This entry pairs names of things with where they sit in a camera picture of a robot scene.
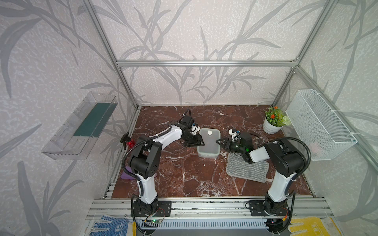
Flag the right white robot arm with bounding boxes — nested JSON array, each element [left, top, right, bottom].
[[216, 129, 312, 215]]

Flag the aluminium frame rails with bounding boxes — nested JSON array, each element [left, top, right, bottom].
[[89, 1, 378, 236]]

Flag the white wire basket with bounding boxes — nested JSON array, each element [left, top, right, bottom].
[[286, 89, 357, 161]]

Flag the potted plant white pot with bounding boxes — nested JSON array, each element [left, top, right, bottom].
[[263, 106, 291, 134]]

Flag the pink item in basket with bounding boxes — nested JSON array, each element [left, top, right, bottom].
[[309, 142, 324, 156]]

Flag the yellow work glove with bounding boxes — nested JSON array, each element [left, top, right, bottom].
[[287, 217, 330, 236]]

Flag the red spray bottle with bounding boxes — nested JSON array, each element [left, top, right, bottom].
[[120, 132, 136, 150]]

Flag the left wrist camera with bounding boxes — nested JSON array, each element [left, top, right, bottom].
[[191, 124, 200, 135]]

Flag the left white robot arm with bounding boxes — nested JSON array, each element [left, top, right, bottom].
[[122, 113, 205, 216]]

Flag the grey wiping cloth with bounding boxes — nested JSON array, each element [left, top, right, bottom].
[[226, 153, 269, 183]]

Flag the purple pink spatula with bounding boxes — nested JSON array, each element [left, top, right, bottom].
[[120, 166, 134, 180]]

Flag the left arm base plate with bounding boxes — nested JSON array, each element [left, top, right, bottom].
[[131, 199, 172, 217]]

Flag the lunch box lid green seal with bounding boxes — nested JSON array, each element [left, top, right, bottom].
[[199, 128, 221, 148]]

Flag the clear wall shelf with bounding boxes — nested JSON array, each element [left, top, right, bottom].
[[42, 92, 118, 160]]

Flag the green sponge pad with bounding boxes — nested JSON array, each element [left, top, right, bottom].
[[74, 103, 117, 138]]

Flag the clear lunch box base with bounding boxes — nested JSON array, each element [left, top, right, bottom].
[[197, 146, 220, 159]]

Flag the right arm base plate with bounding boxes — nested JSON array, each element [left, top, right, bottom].
[[245, 200, 288, 217]]

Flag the blue white work glove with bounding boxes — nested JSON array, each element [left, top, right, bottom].
[[89, 215, 129, 236]]

